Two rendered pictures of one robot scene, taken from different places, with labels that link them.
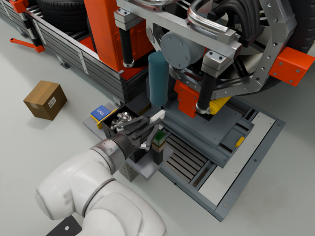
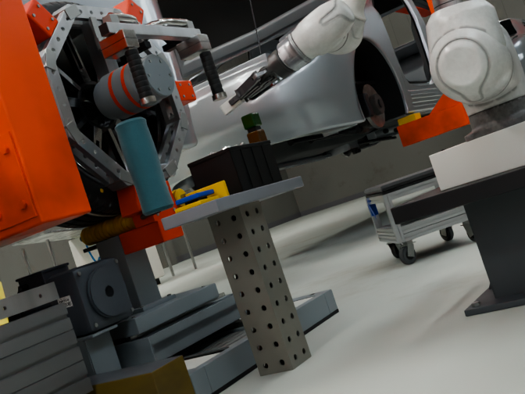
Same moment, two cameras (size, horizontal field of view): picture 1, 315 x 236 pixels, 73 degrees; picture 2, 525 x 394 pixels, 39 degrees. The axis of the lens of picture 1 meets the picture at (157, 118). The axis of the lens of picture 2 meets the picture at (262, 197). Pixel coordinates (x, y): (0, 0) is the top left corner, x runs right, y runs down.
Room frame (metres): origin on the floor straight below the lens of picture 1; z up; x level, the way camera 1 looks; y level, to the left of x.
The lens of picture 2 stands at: (0.82, 2.05, 0.38)
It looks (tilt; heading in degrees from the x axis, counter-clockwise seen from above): 1 degrees up; 260
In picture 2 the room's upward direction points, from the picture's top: 19 degrees counter-clockwise
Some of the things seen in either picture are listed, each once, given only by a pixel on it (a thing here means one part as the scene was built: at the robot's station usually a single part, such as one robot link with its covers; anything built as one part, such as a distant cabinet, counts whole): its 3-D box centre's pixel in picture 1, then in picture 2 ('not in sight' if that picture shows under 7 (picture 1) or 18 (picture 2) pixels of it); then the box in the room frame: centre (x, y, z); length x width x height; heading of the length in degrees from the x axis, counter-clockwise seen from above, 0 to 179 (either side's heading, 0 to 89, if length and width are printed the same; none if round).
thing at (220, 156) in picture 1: (205, 123); (159, 334); (0.83, -0.32, 0.13); 0.50 x 0.36 x 0.10; 48
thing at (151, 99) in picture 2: (126, 46); (139, 75); (0.67, 0.11, 0.83); 0.04 x 0.04 x 0.16
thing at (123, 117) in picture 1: (130, 132); (235, 170); (0.51, 0.12, 0.51); 0.20 x 0.14 x 0.13; 47
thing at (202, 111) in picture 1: (206, 91); (212, 74); (0.45, -0.14, 0.83); 0.04 x 0.04 x 0.16
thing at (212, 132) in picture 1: (205, 101); (131, 279); (0.86, -0.28, 0.32); 0.40 x 0.30 x 0.28; 48
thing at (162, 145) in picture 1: (158, 144); (257, 137); (0.41, 0.00, 0.59); 0.04 x 0.04 x 0.04; 48
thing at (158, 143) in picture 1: (158, 137); (251, 121); (0.41, 0.00, 0.64); 0.04 x 0.04 x 0.04; 48
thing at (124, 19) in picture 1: (129, 15); (119, 44); (0.69, 0.09, 0.93); 0.09 x 0.05 x 0.05; 138
